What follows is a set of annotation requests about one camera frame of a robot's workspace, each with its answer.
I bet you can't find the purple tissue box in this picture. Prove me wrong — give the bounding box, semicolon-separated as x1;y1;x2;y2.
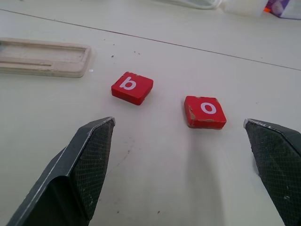
265;0;301;20

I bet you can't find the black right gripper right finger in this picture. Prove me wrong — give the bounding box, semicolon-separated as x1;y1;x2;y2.
243;118;301;226

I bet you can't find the red letter b block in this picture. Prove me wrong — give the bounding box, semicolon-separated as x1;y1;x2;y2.
111;71;154;106

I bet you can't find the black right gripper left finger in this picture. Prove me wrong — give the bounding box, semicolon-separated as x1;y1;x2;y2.
6;116;116;226

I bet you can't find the red letter o block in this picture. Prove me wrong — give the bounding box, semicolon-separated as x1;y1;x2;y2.
183;95;227;129

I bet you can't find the wooden block holder strip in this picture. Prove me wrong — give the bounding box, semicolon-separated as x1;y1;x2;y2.
0;37;92;79

